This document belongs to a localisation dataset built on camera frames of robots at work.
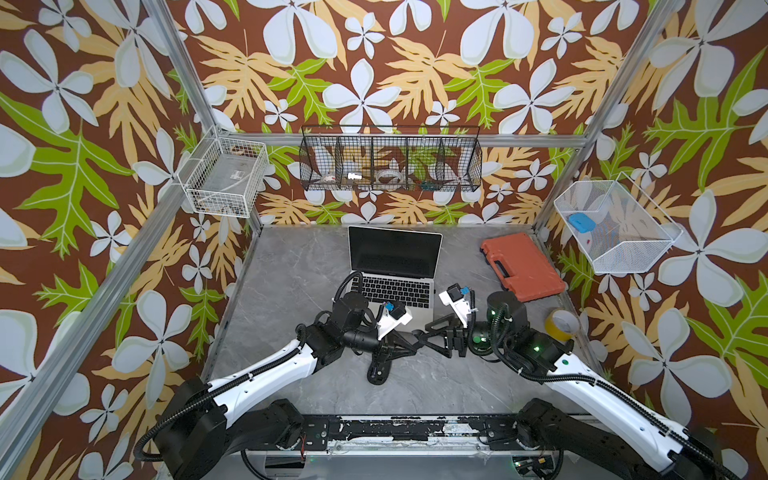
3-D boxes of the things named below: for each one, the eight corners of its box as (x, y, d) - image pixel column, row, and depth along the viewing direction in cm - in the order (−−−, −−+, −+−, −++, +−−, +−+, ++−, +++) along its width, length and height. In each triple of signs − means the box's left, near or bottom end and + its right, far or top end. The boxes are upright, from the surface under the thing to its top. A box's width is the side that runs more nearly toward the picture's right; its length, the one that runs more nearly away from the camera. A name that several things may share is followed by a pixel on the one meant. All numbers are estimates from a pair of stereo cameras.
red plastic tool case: (512, 308, 100) (519, 297, 95) (476, 249, 117) (480, 238, 112) (558, 296, 103) (567, 285, 98) (516, 240, 120) (522, 229, 115)
